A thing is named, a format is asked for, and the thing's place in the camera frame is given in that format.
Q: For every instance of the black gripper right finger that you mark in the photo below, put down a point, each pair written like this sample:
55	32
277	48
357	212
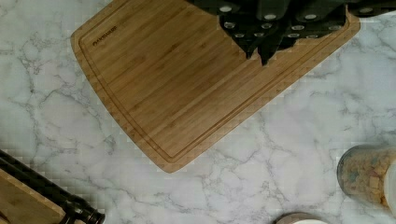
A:
298	19

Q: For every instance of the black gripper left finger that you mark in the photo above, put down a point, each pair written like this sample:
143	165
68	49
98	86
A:
251	24

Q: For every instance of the bamboo cutting board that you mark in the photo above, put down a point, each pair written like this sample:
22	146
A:
175	82

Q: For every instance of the clear cereal jar white lid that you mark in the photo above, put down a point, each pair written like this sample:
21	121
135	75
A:
366	173

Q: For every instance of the pink bowl white lid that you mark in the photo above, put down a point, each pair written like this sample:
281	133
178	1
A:
300	218

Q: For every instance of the wooden drawer box black handle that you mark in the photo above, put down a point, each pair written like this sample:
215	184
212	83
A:
27	197

